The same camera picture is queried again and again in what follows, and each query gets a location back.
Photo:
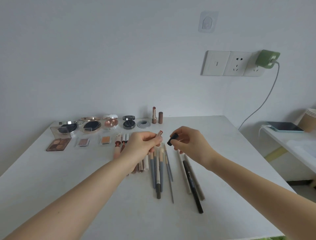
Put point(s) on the person's right hand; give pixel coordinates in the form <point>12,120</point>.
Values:
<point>195,145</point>

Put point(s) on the person's left hand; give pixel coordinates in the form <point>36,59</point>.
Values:
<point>138,148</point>

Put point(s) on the person's left thumb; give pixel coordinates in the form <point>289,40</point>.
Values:
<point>155,142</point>

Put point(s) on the person's right thumb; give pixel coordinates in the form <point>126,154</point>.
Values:
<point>179,144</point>

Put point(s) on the black lipstick cap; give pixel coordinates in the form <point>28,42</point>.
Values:
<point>172,140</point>

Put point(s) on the clear red-tipped lipstick tube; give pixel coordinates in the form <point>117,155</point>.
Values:
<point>160,133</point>

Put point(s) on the person's right forearm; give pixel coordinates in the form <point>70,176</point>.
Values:
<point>259,197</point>

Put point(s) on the person's left forearm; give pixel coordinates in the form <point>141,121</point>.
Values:
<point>74,197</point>

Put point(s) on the silver round tin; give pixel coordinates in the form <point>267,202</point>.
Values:
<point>143,124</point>

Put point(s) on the beige concealer pen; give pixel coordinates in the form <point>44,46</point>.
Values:
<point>145,165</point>

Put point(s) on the brown lipstick cap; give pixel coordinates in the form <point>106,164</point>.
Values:
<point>160,118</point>

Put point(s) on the thin grey eyeliner pen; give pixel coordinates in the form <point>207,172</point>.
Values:
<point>169,168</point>

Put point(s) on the gold open lipstick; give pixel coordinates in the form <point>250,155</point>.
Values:
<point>154,116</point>

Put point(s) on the blue-grey eyebrow pencil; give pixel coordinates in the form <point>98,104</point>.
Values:
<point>153,173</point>

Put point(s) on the long white cosmetic pencil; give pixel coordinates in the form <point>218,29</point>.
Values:
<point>184,175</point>

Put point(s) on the pink lip gloss tube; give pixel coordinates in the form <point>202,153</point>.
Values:
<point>123,145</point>
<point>116,150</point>

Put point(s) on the olive-tipped eyebrow pencil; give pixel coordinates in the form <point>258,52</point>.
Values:
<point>158,183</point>

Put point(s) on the thin grey makeup brush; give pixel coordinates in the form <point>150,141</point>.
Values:
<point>170,188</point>

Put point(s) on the grey-beige eyebrow pen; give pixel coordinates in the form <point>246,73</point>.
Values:
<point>197,185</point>

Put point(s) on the black eyeliner pen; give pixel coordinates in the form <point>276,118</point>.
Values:
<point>193,190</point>

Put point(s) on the white cushion compact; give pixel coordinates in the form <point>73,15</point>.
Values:
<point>110,123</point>

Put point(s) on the orange single eyeshadow pan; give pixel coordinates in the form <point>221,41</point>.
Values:
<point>106,140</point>

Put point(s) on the gold black open compact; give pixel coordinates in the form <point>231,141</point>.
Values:
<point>91,125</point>

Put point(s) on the mauve single eyeshadow pan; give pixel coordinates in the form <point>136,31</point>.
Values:
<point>83,142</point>

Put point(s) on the silver black open compact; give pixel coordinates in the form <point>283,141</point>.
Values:
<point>70,126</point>

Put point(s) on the four-colour brown eyeshadow palette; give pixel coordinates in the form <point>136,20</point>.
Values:
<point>58,144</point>

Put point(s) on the light blue smartphone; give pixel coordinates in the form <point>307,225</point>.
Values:
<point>285,126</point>

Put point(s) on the white side table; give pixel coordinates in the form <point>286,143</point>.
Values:
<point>291,145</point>

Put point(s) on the green charger plug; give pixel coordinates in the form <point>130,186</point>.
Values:
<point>266,58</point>

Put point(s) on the stack of brown paper cups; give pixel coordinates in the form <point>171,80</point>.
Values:
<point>309,121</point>

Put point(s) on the white wall switch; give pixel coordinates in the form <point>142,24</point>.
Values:
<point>215,63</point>

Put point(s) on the white wall socket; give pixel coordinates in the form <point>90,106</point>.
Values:
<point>254,71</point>
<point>237,63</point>

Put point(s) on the clear adhesive wall hook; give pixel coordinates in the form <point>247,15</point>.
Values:
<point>207,21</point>

